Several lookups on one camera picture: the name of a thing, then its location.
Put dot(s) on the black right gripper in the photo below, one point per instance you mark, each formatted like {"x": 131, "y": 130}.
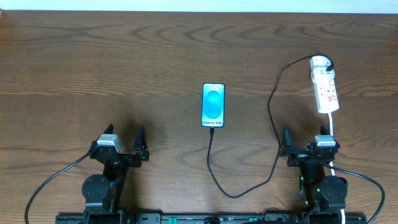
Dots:
{"x": 304, "y": 156}

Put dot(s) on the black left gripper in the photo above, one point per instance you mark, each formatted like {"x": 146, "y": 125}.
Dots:
{"x": 123, "y": 157}

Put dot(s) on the Samsung Galaxy smartphone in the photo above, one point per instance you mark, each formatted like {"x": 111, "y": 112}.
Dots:
{"x": 212, "y": 107}

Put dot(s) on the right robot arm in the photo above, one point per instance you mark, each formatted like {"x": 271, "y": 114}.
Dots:
{"x": 324, "y": 194}

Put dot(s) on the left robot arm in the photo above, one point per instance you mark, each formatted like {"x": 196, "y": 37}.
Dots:
{"x": 102, "y": 192}

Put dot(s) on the white power strip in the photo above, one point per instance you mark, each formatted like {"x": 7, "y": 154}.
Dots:
{"x": 325, "y": 90}

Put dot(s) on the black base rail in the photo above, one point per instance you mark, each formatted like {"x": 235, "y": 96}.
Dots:
{"x": 155, "y": 218}

